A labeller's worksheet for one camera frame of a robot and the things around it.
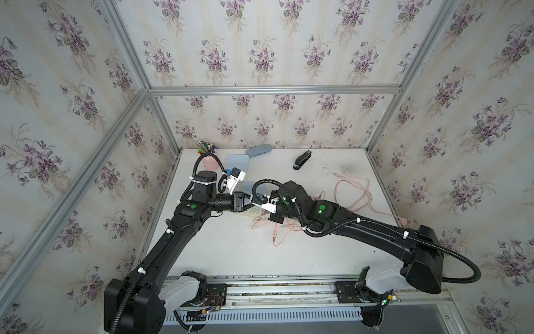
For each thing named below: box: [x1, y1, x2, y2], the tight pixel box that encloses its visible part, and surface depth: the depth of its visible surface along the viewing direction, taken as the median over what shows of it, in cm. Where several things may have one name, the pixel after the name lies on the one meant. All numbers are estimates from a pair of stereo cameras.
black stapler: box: [292, 149, 313, 171], surface depth 113 cm
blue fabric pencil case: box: [245, 144, 273, 158], surface depth 120 cm
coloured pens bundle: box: [196, 138, 217, 156], surface depth 107 cm
